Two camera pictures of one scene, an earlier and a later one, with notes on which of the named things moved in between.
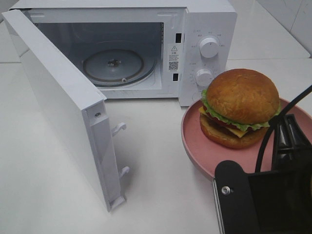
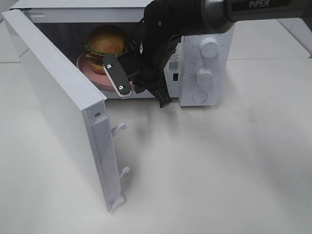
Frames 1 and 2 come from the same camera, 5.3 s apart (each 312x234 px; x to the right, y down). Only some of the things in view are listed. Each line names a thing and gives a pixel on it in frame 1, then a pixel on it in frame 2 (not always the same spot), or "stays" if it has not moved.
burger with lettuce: x=237 y=107 -> x=103 y=40
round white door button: x=196 y=95 stays
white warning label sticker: x=174 y=59 stays
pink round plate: x=303 y=115 -> x=101 y=81
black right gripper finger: x=291 y=151 -> x=165 y=22
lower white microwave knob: x=204 y=77 stays
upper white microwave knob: x=209 y=47 stays
